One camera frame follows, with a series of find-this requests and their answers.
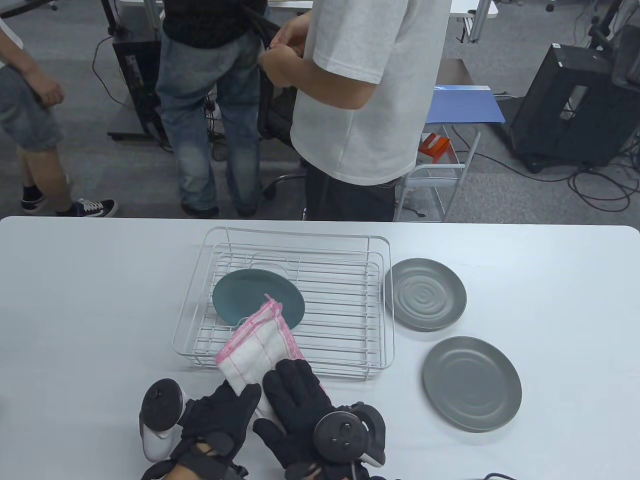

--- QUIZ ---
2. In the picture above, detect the person's left hand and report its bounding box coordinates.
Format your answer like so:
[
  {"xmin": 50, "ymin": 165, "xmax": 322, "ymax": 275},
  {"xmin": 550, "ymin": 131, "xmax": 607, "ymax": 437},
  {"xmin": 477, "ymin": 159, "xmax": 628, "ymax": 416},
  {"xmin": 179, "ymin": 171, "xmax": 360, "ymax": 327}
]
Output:
[{"xmin": 170, "ymin": 382, "xmax": 262, "ymax": 471}]

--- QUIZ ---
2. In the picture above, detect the grey rippled plate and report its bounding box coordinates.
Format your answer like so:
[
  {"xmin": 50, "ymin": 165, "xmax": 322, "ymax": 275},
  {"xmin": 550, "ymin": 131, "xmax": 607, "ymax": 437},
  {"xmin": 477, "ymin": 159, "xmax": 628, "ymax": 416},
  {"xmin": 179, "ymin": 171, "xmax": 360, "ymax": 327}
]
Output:
[{"xmin": 384, "ymin": 258, "xmax": 468, "ymax": 333}]

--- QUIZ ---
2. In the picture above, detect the hand controller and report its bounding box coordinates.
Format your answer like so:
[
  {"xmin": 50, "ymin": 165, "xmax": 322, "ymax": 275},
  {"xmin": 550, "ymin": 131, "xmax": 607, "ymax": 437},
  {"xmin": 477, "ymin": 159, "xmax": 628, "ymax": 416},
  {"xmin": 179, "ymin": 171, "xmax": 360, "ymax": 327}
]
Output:
[
  {"xmin": 313, "ymin": 402, "xmax": 387, "ymax": 468},
  {"xmin": 138, "ymin": 378, "xmax": 187, "ymax": 462}
]

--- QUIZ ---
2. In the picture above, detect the grey smooth plate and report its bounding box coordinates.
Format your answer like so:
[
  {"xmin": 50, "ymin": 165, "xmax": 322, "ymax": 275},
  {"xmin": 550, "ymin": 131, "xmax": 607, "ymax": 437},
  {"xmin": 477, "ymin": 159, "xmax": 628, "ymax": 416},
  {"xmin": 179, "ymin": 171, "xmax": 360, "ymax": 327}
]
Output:
[{"xmin": 422, "ymin": 336, "xmax": 523, "ymax": 433}]

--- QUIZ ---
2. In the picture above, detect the grey metal trolley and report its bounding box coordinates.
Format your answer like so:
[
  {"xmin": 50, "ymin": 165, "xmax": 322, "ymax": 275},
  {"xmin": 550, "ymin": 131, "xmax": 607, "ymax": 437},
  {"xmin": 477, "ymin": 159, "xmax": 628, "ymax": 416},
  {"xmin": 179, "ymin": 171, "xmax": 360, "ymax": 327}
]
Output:
[{"xmin": 395, "ymin": 59, "xmax": 482, "ymax": 223}]

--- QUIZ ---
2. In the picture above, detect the person's right hand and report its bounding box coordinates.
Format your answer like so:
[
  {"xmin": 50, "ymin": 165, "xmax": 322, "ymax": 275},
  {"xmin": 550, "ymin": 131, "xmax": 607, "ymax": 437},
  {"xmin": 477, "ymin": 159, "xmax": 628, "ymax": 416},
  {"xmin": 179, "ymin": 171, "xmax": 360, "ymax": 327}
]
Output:
[{"xmin": 252, "ymin": 358, "xmax": 351, "ymax": 480}]

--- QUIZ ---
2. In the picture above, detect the teal plate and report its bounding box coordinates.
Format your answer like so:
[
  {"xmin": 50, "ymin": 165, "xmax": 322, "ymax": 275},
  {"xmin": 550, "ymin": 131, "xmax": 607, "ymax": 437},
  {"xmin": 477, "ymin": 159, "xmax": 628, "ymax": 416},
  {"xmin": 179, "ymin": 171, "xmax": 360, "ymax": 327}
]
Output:
[{"xmin": 212, "ymin": 268, "xmax": 306, "ymax": 331}]

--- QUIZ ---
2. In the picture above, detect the white background desk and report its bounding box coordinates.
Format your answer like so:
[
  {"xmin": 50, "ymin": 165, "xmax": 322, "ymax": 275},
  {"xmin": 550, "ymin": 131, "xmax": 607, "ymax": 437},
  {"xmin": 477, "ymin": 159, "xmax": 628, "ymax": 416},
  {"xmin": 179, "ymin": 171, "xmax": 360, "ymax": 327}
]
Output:
[{"xmin": 450, "ymin": 0, "xmax": 499, "ymax": 46}]

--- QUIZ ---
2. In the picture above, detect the blue folder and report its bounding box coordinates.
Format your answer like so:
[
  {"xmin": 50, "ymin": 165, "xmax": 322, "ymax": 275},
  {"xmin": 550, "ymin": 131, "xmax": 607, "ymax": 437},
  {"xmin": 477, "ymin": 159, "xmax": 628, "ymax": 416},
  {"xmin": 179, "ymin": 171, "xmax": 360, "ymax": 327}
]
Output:
[{"xmin": 426, "ymin": 85, "xmax": 507, "ymax": 125}]

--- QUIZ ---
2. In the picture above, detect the black mesh office chair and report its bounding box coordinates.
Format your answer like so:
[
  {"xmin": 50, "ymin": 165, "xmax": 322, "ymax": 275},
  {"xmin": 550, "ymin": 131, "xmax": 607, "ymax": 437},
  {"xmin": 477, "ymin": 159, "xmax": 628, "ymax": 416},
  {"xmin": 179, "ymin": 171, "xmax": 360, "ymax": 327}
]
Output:
[{"xmin": 242, "ymin": 5, "xmax": 311, "ymax": 201}]

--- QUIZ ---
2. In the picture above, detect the white wire dish rack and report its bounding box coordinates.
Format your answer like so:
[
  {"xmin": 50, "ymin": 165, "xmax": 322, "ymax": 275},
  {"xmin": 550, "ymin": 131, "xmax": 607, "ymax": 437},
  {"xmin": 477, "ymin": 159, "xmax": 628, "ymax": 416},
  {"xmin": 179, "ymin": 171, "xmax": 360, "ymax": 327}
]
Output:
[{"xmin": 173, "ymin": 227, "xmax": 397, "ymax": 382}]

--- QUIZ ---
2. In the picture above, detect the black floor cable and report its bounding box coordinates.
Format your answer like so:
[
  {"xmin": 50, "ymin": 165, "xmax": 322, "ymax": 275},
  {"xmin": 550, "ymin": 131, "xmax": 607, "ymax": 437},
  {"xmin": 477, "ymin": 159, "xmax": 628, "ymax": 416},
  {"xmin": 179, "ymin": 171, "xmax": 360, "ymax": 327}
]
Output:
[{"xmin": 567, "ymin": 167, "xmax": 640, "ymax": 213}]

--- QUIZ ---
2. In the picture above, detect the left hand controller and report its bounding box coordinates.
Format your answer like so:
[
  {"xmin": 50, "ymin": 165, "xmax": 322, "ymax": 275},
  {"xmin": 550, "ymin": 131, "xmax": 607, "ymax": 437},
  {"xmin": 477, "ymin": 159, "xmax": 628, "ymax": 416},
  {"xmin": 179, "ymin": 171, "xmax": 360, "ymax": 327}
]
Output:
[{"xmin": 138, "ymin": 378, "xmax": 187, "ymax": 462}]

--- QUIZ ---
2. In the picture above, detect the right hand controller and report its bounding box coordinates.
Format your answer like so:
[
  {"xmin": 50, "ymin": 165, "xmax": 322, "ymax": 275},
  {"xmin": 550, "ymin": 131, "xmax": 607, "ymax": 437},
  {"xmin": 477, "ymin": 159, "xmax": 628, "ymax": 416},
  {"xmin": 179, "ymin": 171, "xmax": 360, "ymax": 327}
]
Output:
[{"xmin": 313, "ymin": 402, "xmax": 387, "ymax": 468}]

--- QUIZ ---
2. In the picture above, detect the black equipment case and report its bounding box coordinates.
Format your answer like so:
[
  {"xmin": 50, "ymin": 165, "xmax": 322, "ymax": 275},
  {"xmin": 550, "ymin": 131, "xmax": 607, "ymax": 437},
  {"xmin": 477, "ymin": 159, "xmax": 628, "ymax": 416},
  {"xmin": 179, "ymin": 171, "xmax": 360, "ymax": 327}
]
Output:
[{"xmin": 510, "ymin": 25, "xmax": 640, "ymax": 174}]

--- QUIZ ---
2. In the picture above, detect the white pink-edged dish cloth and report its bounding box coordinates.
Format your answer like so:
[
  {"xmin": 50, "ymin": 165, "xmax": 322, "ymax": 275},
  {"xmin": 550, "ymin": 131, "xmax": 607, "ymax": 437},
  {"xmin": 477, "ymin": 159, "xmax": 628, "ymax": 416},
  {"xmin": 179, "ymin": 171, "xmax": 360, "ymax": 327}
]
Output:
[{"xmin": 216, "ymin": 294, "xmax": 326, "ymax": 421}]

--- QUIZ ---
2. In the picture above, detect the orange box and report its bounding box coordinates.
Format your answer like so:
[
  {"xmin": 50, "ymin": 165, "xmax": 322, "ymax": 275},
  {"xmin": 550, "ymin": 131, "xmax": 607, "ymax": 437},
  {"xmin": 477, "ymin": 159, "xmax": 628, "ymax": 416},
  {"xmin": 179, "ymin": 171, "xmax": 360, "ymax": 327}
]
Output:
[{"xmin": 419, "ymin": 133, "xmax": 451, "ymax": 162}]

